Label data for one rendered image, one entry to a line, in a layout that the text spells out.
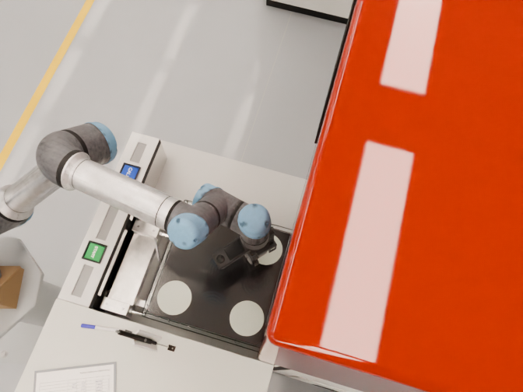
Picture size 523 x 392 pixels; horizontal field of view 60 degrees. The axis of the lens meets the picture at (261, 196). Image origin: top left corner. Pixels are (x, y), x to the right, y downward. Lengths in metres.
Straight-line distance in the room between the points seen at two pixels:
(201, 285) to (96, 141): 0.50
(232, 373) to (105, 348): 0.34
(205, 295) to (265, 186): 0.43
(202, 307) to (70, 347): 0.36
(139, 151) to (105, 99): 1.35
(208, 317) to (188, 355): 0.13
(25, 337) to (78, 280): 1.10
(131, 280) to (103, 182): 0.46
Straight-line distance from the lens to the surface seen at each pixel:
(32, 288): 1.59
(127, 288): 1.43
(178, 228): 0.95
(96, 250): 1.39
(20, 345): 2.47
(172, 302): 1.37
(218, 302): 1.36
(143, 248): 1.45
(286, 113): 2.64
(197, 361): 1.28
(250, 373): 1.28
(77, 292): 1.39
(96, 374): 1.34
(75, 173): 1.09
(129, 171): 1.45
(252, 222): 1.02
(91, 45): 3.06
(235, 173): 1.56
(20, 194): 1.43
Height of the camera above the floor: 2.24
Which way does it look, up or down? 69 degrees down
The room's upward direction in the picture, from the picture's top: 3 degrees clockwise
